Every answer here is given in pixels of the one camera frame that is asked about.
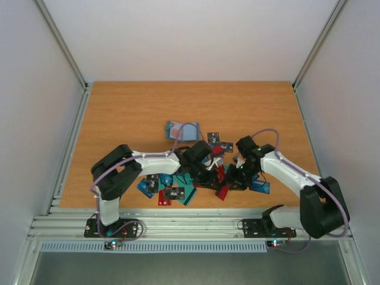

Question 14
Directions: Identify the aluminium frame rail front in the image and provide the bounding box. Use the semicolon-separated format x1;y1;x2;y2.
28;207;354;242

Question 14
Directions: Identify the blue card left pile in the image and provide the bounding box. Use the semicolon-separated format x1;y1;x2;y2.
159;173;173;186

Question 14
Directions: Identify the black card near right arm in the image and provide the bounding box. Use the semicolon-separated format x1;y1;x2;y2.
216;141;234;153

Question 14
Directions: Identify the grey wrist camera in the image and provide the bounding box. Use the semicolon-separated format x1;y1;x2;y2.
233;157;245;168
207;157;224;170

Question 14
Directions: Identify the teal card with black stripe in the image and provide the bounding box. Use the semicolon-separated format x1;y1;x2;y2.
183;188;197;206

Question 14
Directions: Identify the small circuit board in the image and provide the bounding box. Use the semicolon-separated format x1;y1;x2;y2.
104;240;123;250
267;239;287;248

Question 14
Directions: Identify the teal leather card holder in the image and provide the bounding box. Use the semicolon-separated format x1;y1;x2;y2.
164;121;200;142

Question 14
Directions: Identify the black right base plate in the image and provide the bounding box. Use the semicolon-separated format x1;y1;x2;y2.
241;218;297;239

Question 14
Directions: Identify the grey slotted cable duct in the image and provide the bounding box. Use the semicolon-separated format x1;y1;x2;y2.
40;241;267;254

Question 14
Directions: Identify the right small circuit board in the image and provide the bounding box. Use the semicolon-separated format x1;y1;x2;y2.
267;239;287;248

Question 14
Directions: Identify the black card left pile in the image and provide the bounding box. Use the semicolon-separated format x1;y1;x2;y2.
147;174;159;194

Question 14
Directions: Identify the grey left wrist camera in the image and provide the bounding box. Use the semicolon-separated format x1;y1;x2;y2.
207;157;224;170

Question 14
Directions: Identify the black card on red card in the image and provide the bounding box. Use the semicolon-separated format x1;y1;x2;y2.
163;187;185;200

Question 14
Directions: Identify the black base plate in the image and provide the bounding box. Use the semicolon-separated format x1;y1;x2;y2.
241;218;297;239
84;218;140;239

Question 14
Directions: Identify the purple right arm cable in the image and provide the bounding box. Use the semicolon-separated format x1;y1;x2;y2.
251;128;350;254

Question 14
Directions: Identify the left small circuit board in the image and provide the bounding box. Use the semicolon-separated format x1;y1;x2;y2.
104;240;123;250

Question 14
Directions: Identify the blue card far right lower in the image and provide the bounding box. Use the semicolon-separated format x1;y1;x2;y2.
250;180;270;195

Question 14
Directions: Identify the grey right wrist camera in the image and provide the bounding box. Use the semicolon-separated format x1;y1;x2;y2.
233;157;245;168

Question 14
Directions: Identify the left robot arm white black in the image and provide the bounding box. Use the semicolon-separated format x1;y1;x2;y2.
90;141;220;238

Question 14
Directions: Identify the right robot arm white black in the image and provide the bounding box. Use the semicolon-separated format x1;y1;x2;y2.
227;136;350;239

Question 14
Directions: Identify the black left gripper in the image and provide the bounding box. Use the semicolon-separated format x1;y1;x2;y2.
189;161;222;191

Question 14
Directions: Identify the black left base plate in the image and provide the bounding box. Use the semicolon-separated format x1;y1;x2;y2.
84;218;140;239

